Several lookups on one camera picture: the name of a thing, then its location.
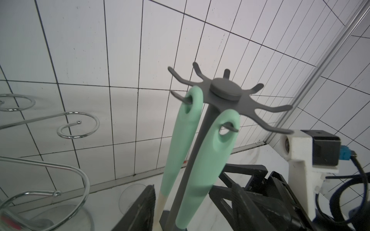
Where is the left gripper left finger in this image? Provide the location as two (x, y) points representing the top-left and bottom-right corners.
(112, 185), (156, 231)

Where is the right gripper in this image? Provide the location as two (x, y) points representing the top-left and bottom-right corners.
(209, 164), (315, 231)

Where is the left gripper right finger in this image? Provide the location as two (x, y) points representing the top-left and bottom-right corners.
(231, 184), (276, 231)

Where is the grey utensil rack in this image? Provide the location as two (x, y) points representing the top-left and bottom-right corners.
(162, 63), (293, 231)

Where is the clear glass cup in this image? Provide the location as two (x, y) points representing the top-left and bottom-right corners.
(119, 184), (146, 215)

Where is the chrome glass holder stand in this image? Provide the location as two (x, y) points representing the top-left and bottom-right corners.
(1, 94), (100, 231)

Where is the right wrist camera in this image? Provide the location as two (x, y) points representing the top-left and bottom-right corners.
(278, 130), (351, 220)

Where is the beige spoon green handle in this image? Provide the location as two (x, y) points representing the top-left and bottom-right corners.
(152, 86), (203, 231)

